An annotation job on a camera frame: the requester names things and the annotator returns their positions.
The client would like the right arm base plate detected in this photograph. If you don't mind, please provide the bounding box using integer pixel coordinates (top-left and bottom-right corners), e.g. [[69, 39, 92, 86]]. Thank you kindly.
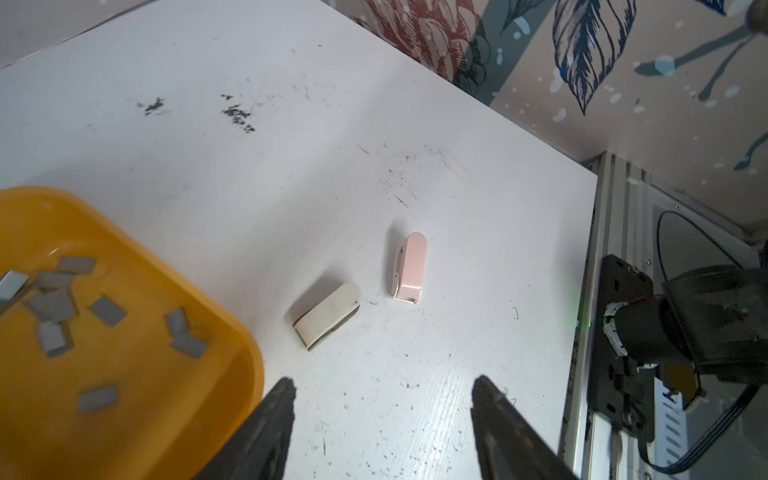
[[588, 254, 655, 441]]

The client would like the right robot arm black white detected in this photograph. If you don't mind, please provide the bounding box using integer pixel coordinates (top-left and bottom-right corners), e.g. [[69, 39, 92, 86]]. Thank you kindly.
[[602, 265, 767, 386]]

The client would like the yellow plastic tray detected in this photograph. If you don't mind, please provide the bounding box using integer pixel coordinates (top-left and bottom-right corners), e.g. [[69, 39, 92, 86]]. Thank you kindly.
[[1, 187, 264, 479]]

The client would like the grey staple strip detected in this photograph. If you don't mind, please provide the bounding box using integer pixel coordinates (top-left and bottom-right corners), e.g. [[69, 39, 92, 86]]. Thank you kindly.
[[55, 256, 97, 276], [171, 333, 208, 360], [36, 321, 73, 358], [89, 296, 127, 327], [78, 384, 118, 414], [165, 307, 190, 337], [24, 288, 77, 324]]

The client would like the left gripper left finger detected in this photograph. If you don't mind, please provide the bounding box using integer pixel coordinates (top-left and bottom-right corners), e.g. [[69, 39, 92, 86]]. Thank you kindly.
[[194, 377, 296, 480]]

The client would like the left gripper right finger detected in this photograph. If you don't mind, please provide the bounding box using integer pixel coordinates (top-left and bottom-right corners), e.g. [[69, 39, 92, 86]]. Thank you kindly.
[[471, 375, 575, 480]]

